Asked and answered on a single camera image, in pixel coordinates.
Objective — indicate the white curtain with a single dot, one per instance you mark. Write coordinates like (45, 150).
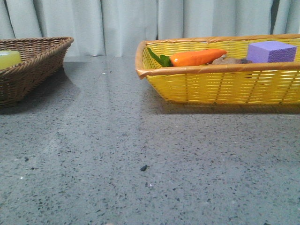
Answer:
(116, 27)

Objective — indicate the yellow tape roll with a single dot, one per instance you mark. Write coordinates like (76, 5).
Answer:
(9, 58)

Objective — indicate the orange toy carrot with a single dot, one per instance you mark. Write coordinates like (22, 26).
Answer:
(192, 58)

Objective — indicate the brown object in basket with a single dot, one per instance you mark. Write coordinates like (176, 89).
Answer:
(223, 60)

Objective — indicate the yellow woven basket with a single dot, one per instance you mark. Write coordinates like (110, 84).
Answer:
(242, 84)

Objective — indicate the purple foam block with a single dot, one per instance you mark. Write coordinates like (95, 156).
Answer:
(271, 51)

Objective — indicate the small black debris chip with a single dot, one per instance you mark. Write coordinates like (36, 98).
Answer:
(144, 168)

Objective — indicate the brown wicker basket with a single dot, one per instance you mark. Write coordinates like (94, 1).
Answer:
(41, 57)

